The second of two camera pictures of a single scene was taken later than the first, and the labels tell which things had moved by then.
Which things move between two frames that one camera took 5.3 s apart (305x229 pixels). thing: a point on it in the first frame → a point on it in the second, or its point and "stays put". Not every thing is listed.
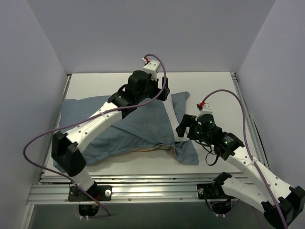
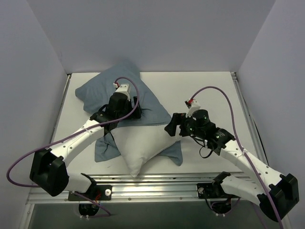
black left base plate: (99, 192) stays put
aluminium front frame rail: (55, 189) stays put
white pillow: (171, 109) → (138, 144)
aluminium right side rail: (249, 123) stays put
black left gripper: (163, 88) → (135, 108)
